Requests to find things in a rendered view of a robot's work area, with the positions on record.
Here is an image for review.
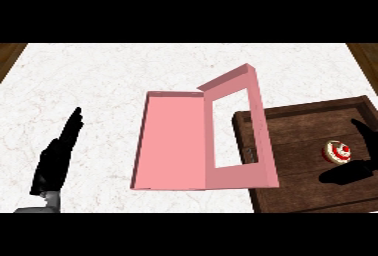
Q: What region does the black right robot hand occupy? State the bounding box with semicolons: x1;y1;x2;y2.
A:
318;118;378;185

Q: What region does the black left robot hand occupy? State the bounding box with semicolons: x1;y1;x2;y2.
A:
28;106;86;197

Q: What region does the red and white cupcake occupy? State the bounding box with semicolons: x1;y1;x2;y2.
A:
321;139;353;166

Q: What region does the dark brown wooden tray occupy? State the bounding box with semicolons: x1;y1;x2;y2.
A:
231;94;378;214

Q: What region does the pink box lid with window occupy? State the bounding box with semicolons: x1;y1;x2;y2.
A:
197;62;281;190

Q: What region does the pink cardboard box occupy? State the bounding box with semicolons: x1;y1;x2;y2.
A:
129;90;208;191

